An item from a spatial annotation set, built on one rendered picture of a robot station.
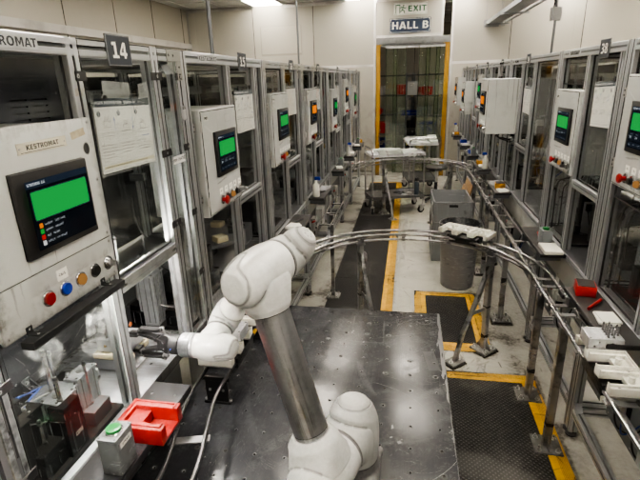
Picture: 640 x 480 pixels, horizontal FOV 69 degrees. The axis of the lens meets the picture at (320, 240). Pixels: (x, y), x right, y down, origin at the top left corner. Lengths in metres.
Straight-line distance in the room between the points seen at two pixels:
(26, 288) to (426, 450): 1.33
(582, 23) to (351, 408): 9.17
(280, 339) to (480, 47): 8.82
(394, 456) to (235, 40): 9.25
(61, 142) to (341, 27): 8.67
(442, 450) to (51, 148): 1.52
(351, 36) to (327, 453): 8.87
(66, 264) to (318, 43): 8.78
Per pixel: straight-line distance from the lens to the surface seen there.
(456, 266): 4.47
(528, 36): 9.88
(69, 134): 1.38
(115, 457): 1.47
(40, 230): 1.26
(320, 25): 9.84
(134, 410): 1.65
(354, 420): 1.52
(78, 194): 1.36
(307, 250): 1.31
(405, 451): 1.80
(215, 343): 1.72
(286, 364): 1.29
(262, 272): 1.18
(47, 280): 1.32
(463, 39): 9.70
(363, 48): 9.70
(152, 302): 2.12
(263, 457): 1.79
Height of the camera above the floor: 1.91
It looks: 19 degrees down
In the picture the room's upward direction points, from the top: 2 degrees counter-clockwise
